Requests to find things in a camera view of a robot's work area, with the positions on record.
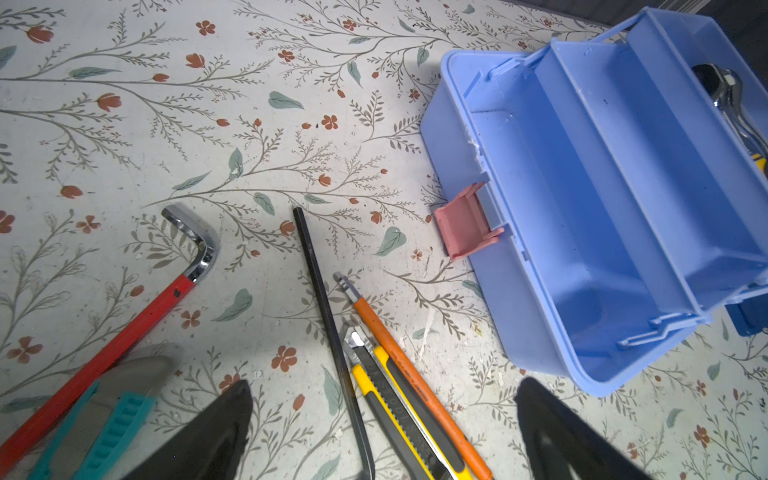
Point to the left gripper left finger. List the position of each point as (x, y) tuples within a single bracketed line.
[(210, 446)]

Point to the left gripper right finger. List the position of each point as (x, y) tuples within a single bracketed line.
[(560, 445)]

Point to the teal utility knife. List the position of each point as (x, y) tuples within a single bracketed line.
[(104, 421)]

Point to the orange pencil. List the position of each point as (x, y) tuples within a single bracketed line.
[(467, 451)]

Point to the yellow black utility knife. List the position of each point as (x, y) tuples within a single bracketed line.
[(417, 438)]

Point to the white blue tool box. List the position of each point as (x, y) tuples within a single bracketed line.
[(604, 202)]

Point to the yellow black pliers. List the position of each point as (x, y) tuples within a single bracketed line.
[(725, 88)]

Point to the black hex key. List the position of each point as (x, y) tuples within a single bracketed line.
[(368, 470)]

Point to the red handled hex key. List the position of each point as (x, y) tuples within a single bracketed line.
[(47, 416)]

